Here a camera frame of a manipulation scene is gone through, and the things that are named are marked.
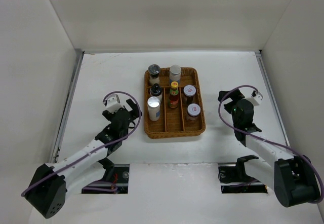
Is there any silver-lid salt shaker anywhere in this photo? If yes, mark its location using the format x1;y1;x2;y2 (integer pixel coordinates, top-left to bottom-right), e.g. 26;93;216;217
169;65;182;84
147;96;160;122

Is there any black-cap white spice jar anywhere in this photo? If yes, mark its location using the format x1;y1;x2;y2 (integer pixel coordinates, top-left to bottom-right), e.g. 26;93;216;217
150;83;163;102

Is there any yellow-cap red sauce bottle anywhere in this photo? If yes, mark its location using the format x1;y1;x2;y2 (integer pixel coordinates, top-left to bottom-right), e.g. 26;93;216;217
169;81;180;108

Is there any clear-lid white spice jar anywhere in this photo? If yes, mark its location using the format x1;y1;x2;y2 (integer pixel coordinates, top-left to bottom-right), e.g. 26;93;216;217
148;64;160;86

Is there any red-label spice jar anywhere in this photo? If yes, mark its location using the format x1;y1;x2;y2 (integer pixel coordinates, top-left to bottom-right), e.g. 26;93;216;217
186;103;201;121
183;85;196;105

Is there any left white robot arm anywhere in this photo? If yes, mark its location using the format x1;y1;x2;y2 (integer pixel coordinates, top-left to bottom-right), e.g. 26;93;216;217
21;94;142;219

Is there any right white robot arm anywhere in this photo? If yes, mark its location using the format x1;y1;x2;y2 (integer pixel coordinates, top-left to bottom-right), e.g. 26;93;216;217
218;86;323;207

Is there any brown wicker tray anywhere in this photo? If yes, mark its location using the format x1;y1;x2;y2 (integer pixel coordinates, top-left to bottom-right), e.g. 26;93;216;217
142;67;206;139

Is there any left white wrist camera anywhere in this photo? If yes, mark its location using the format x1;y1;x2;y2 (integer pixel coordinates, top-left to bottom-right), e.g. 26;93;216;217
103;94;122;114

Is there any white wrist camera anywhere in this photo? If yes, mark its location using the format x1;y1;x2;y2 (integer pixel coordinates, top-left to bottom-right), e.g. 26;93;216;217
103;94;122;114
249;90;263;106

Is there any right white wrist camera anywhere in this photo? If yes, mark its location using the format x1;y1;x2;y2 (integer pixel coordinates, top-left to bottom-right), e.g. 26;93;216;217
249;90;263;106

